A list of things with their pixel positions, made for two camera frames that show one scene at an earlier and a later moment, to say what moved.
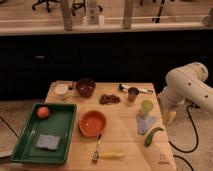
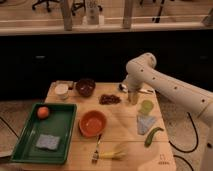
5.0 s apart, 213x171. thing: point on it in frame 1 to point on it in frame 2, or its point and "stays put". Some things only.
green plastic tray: x=58 y=123 stays put
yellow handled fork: x=105 y=155 stays put
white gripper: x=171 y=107 to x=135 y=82
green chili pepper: x=149 y=136 stays put
